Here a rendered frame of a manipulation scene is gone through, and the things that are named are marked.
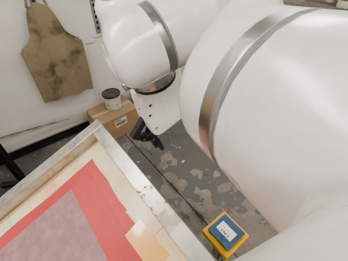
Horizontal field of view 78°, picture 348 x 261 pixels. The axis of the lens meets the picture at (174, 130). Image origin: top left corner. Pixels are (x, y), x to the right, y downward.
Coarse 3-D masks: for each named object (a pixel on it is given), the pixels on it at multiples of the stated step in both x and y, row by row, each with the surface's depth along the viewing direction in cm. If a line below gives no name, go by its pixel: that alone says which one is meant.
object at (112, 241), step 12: (120, 216) 52; (108, 228) 51; (120, 228) 50; (96, 240) 50; (108, 240) 49; (120, 240) 48; (84, 252) 49; (96, 252) 49; (108, 252) 48; (120, 252) 47; (132, 252) 46
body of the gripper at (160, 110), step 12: (180, 72) 36; (168, 84) 34; (132, 96) 36; (144, 96) 34; (156, 96) 35; (168, 96) 36; (144, 108) 35; (156, 108) 36; (168, 108) 38; (144, 120) 38; (156, 120) 38; (168, 120) 40; (156, 132) 40
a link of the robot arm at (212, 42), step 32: (160, 0) 20; (192, 0) 20; (224, 0) 19; (256, 0) 10; (192, 32) 21; (224, 32) 9; (256, 32) 8; (192, 64) 10; (224, 64) 8; (192, 96) 10; (192, 128) 10
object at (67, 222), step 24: (96, 168) 62; (72, 192) 59; (96, 192) 57; (24, 216) 60; (48, 216) 57; (72, 216) 55; (96, 216) 53; (0, 240) 58; (24, 240) 56; (48, 240) 54; (72, 240) 52
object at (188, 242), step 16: (96, 128) 65; (80, 144) 65; (112, 144) 60; (48, 160) 64; (64, 160) 64; (128, 160) 56; (32, 176) 62; (48, 176) 63; (128, 176) 53; (144, 176) 52; (16, 192) 61; (32, 192) 63; (144, 192) 49; (0, 208) 59; (160, 208) 46; (176, 224) 44; (176, 240) 42; (192, 240) 41; (192, 256) 40; (208, 256) 39
